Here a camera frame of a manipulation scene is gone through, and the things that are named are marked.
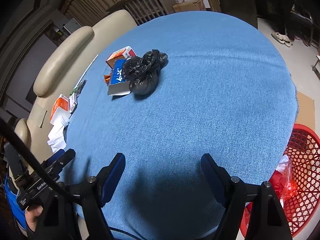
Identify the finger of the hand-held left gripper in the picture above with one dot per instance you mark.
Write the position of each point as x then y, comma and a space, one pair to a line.
68, 156
56, 155

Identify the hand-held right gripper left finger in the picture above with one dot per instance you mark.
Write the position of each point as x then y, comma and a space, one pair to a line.
113, 177

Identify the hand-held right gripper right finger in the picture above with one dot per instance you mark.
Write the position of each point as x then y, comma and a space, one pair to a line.
212, 177

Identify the red plastic basket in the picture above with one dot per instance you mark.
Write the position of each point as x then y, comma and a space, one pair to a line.
307, 155

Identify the person's left hand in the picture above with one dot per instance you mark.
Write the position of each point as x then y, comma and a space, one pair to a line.
33, 216

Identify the white paper towel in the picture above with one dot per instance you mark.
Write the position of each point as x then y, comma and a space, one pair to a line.
56, 138

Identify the blue clothing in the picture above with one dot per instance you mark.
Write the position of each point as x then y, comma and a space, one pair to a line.
11, 197

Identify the small crumpled white tissue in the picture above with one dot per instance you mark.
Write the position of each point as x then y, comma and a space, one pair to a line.
64, 121

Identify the orange napkin pack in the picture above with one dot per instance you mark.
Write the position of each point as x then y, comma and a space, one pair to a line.
58, 106

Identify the purple and white packet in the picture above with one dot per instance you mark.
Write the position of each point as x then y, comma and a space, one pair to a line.
72, 103

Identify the green snack wrapper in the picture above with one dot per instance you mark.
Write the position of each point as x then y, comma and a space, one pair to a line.
78, 88

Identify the blue tablecloth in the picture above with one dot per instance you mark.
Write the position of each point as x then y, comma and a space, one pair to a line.
200, 92

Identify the orange wrapper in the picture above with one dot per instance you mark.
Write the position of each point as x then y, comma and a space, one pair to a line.
107, 78

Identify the white straw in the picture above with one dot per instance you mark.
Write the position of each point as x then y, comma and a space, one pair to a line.
88, 67

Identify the blue carton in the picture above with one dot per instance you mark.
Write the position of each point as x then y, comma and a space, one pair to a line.
117, 76

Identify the beige leather sofa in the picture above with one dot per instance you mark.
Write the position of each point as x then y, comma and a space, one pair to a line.
62, 55

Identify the black plastic bag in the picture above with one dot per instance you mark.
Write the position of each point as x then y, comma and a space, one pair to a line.
142, 80

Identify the cardboard sheet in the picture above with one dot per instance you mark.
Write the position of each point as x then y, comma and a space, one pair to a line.
305, 110

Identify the red and orange carton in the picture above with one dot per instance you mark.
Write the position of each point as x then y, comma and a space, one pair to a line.
120, 53

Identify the beige curtain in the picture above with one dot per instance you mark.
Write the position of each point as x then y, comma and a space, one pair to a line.
95, 0

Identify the slatted wooden cabinet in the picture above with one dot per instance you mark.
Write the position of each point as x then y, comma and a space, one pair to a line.
145, 7

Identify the cardboard box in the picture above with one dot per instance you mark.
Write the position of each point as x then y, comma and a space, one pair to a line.
188, 5

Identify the wooden door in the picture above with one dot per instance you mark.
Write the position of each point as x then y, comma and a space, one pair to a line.
237, 0

